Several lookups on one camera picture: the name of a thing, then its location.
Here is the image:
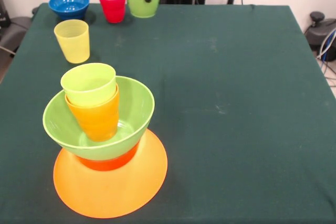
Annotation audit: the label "lime cup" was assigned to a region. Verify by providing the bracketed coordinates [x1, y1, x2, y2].
[60, 62, 117, 107]

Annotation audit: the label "large orange bowl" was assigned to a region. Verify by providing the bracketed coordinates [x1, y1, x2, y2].
[53, 129, 169, 219]

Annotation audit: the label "black equipment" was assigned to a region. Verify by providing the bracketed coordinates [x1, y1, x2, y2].
[0, 0, 11, 28]

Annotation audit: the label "orange cup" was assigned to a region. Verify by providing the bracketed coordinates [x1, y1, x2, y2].
[65, 84, 120, 143]

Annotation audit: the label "dark green tablecloth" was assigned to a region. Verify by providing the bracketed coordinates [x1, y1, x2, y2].
[0, 2, 336, 224]

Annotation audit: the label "blue bowl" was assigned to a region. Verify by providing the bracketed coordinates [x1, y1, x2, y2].
[48, 0, 90, 21]

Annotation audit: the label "green bowl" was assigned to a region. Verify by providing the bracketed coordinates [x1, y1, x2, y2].
[42, 76, 155, 162]

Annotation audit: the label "pink cup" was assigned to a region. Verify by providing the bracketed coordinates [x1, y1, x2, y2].
[98, 0, 127, 24]

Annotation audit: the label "tangled floor cables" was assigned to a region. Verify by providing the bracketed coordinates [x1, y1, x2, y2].
[316, 28, 336, 87]

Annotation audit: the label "yellow cup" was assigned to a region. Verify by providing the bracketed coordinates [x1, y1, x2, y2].
[54, 19, 91, 65]

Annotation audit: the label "red-orange bowl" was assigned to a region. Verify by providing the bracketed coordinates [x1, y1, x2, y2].
[75, 145, 140, 172]

